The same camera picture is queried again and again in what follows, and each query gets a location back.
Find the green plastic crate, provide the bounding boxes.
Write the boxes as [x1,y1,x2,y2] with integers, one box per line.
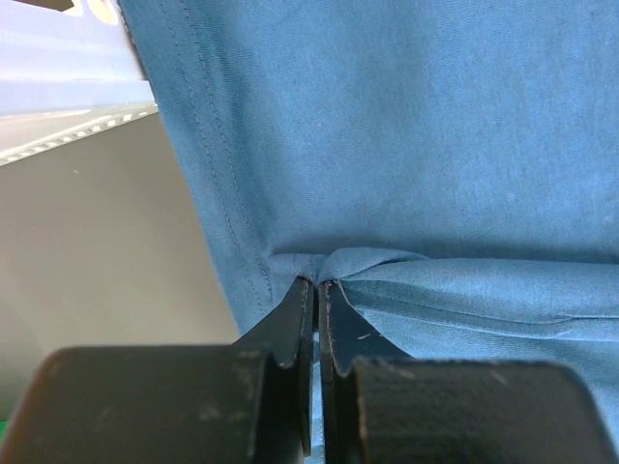
[0,420,9,440]

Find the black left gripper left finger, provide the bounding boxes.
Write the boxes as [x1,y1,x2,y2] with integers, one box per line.
[233,277,314,457]

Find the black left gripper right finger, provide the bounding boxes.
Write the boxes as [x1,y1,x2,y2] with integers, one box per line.
[317,281,411,463]

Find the blue t-shirt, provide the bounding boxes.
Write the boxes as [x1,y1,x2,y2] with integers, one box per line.
[121,1,618,434]

